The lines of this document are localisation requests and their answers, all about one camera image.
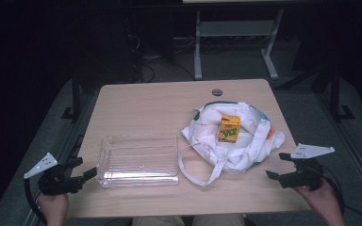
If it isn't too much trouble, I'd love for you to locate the white metal desk frame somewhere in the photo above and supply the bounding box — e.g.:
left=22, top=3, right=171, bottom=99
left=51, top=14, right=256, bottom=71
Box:
left=182, top=0, right=286, bottom=81

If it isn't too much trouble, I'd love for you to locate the person's left hand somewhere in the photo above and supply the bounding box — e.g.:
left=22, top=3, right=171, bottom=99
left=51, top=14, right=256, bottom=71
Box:
left=37, top=192, right=70, bottom=226

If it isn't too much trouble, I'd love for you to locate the clear plastic container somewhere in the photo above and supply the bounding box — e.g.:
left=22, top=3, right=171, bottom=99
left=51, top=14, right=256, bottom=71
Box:
left=94, top=133, right=180, bottom=188

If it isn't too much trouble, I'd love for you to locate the black floor cable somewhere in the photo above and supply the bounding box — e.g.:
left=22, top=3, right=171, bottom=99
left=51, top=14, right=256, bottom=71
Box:
left=134, top=33, right=156, bottom=84

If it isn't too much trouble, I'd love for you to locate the black metal stand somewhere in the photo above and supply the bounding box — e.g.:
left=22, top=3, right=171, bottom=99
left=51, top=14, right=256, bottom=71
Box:
left=326, top=65, right=356, bottom=122
left=60, top=72, right=83, bottom=123

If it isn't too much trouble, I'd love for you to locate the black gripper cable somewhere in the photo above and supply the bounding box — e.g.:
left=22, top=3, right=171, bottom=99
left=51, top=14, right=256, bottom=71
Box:
left=24, top=178, right=48, bottom=226
left=314, top=166, right=347, bottom=217

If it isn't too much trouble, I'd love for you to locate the person's right hand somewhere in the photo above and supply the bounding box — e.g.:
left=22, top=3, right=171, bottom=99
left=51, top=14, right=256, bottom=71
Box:
left=293, top=181, right=347, bottom=226

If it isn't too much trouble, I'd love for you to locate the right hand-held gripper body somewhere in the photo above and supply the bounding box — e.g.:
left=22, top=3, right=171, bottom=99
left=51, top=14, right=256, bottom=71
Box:
left=281, top=143, right=336, bottom=191

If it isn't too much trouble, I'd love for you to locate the yellow juice carton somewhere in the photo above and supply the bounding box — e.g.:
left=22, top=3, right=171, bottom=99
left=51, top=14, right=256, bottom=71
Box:
left=217, top=114, right=242, bottom=144

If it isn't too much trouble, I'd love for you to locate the white cloth tote bag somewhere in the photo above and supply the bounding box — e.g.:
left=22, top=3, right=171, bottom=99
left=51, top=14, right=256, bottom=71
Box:
left=177, top=101, right=287, bottom=187

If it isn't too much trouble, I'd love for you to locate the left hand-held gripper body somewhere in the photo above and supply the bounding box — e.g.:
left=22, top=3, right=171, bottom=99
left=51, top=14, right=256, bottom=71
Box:
left=23, top=153, right=79, bottom=196

